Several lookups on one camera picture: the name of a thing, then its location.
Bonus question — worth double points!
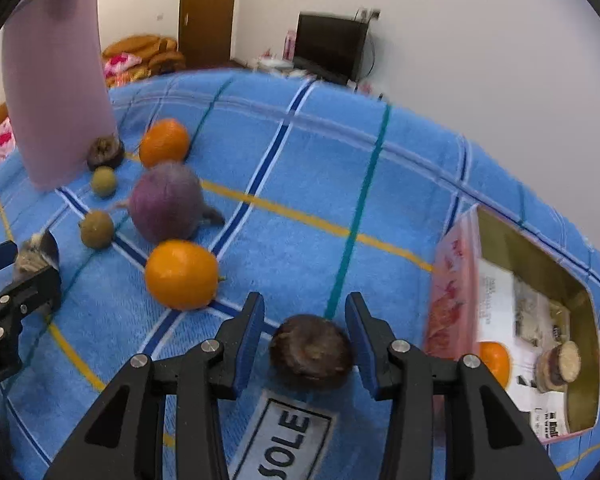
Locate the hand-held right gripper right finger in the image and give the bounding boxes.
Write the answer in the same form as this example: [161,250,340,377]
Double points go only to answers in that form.
[344,291,561,480]

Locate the orange leather sofa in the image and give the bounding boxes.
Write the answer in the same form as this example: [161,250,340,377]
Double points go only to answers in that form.
[102,35,187,78]

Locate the small brown longan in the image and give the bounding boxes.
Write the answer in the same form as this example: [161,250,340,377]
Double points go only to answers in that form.
[78,210,115,250]

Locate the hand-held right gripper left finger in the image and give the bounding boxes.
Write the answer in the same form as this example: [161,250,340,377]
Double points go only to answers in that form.
[44,291,267,480]

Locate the white tv stand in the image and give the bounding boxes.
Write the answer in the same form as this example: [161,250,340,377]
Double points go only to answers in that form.
[250,55,361,92]

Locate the small green fruit upper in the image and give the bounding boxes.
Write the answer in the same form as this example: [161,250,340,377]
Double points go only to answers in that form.
[90,166,118,197]

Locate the black television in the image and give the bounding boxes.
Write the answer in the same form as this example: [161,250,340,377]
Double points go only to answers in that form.
[294,11,370,86]

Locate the purple radish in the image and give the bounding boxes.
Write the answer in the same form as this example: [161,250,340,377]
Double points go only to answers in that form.
[107,161,227,243]

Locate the orange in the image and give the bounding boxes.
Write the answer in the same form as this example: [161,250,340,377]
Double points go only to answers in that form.
[144,240,221,311]
[138,118,191,168]
[480,341,511,390]

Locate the pink floral cushion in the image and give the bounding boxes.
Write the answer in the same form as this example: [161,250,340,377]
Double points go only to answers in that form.
[104,55,143,86]

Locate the pink cylindrical bottle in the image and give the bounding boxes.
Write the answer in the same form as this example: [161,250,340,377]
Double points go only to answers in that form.
[1,0,119,190]

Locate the brown wooden door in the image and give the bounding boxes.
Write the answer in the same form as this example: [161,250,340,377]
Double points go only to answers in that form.
[178,0,241,68]

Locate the gold tin box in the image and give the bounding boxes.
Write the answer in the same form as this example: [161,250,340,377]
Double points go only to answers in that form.
[424,205,600,445]

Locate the printed paper sheet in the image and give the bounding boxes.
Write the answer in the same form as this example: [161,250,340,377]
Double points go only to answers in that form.
[477,257,571,436]

